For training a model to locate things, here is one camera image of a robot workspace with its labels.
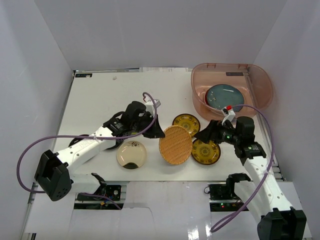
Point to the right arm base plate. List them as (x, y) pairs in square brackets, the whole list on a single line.
[(220, 199)]

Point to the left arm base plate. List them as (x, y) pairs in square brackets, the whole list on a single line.
[(110, 198)]

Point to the woven bamboo plate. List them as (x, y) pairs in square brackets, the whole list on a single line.
[(176, 147)]

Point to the black plate right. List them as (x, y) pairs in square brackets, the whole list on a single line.
[(116, 145)]

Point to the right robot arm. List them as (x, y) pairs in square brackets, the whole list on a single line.
[(276, 217)]

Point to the blue floral ceramic plate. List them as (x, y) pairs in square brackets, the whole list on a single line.
[(223, 95)]

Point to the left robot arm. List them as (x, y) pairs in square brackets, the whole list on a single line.
[(55, 172)]

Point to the yellow patterned plate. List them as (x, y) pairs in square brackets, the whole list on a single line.
[(188, 122), (205, 153)]

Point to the red and teal plate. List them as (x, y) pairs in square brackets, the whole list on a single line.
[(207, 98)]

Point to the pink translucent plastic bin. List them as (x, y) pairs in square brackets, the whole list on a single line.
[(251, 80)]

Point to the black label sticker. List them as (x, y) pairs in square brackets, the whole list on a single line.
[(83, 75)]

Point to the black plate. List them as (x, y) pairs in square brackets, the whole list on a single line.
[(116, 145), (77, 139)]

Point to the black plate left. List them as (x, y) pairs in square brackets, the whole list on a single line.
[(77, 139)]

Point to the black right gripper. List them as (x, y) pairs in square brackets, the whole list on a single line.
[(212, 131)]

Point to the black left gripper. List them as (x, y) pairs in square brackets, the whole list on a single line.
[(150, 125)]

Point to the cream ceramic plate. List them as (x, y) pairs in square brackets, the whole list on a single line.
[(131, 155)]

